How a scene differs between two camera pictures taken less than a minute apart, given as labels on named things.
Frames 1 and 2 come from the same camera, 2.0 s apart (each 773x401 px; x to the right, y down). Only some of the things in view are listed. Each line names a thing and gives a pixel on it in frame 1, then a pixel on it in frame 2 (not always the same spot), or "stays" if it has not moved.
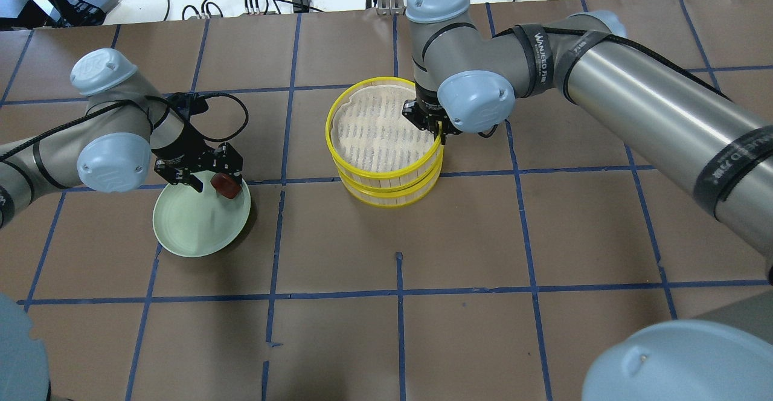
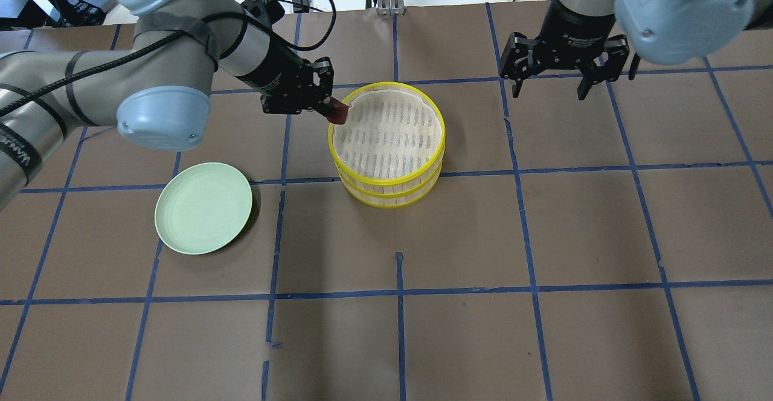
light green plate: [194, 224] stays
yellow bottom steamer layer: [390, 198] stays
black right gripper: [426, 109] -> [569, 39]
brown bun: [225, 185] -> [339, 113]
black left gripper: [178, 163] -> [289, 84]
